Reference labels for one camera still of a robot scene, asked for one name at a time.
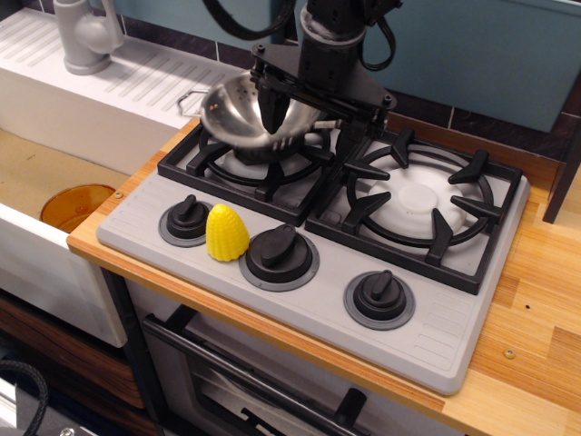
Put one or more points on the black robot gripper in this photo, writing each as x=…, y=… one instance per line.
x=330, y=76

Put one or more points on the silver metal colander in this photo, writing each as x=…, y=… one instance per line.
x=230, y=114

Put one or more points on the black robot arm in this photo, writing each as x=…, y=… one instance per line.
x=344, y=20

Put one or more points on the black left burner grate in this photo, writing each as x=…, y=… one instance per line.
x=285, y=190

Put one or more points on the black burner grate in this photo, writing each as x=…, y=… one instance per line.
x=285, y=190
x=431, y=211

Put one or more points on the black middle stove knob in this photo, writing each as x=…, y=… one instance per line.
x=280, y=260

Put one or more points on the black stove knob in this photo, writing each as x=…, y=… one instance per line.
x=184, y=224
x=280, y=260
x=380, y=301

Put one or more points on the yellow plastic corn cob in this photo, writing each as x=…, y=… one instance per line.
x=227, y=237

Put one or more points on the black right burner grate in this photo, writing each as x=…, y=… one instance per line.
x=431, y=211

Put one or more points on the black left stove knob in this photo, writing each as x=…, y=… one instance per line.
x=184, y=224

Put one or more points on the black right stove knob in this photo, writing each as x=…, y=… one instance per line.
x=380, y=301

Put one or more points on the grey toy stove top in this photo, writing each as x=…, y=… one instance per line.
x=433, y=349

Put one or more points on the grey toy faucet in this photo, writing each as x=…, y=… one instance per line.
x=87, y=39

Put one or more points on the white toy sink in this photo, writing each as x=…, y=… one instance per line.
x=60, y=130

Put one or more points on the toy oven door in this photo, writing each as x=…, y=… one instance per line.
x=228, y=382

